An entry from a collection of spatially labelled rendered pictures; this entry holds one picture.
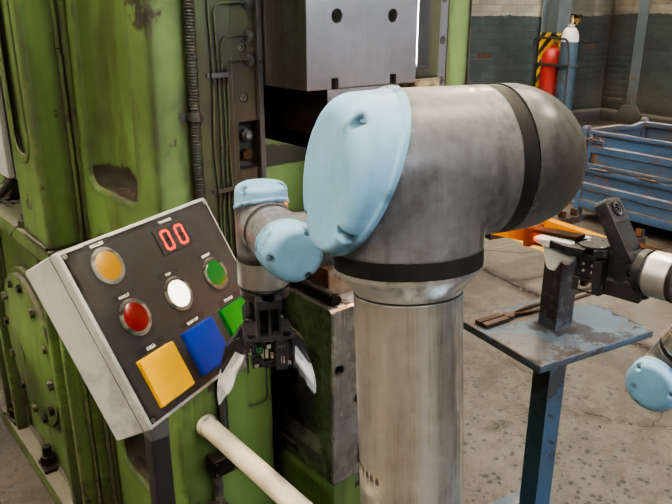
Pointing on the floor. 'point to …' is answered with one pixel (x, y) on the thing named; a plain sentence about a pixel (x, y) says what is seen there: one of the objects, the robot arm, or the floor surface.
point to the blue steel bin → (630, 171)
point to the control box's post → (160, 464)
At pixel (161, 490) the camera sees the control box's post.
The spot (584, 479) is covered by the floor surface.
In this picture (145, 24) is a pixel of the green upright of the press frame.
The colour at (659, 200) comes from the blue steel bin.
